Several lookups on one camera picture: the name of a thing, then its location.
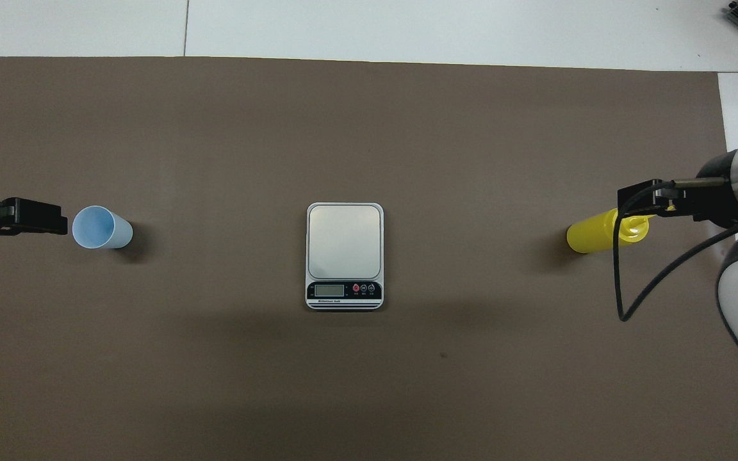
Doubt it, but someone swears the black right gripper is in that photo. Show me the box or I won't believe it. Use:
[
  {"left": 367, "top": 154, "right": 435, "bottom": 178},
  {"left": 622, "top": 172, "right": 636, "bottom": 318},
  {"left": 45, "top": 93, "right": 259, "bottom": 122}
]
[{"left": 618, "top": 150, "right": 738, "bottom": 229}]

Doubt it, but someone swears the light blue plastic cup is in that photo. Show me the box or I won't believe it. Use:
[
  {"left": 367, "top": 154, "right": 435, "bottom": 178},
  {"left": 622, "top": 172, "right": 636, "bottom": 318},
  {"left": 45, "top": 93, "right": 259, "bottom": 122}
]
[{"left": 72, "top": 205, "right": 134, "bottom": 250}]

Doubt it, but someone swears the brown table mat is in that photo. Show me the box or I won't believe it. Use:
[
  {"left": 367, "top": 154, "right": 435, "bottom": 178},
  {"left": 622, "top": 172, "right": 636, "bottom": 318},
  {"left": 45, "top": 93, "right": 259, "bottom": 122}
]
[{"left": 0, "top": 56, "right": 738, "bottom": 461}]

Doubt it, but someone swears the silver digital kitchen scale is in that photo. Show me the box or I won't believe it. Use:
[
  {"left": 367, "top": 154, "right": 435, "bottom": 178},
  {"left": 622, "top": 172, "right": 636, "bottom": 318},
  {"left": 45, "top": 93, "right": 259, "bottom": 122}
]
[{"left": 306, "top": 202, "right": 384, "bottom": 311}]

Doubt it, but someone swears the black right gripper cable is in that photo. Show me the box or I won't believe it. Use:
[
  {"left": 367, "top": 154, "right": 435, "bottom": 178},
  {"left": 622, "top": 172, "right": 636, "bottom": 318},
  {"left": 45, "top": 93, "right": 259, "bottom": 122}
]
[{"left": 612, "top": 178, "right": 738, "bottom": 323}]

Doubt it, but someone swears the yellow squeeze bottle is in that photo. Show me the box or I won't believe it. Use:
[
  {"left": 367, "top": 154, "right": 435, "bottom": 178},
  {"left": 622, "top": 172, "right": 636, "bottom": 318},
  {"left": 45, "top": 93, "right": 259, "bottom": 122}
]
[{"left": 566, "top": 206, "right": 677, "bottom": 254}]

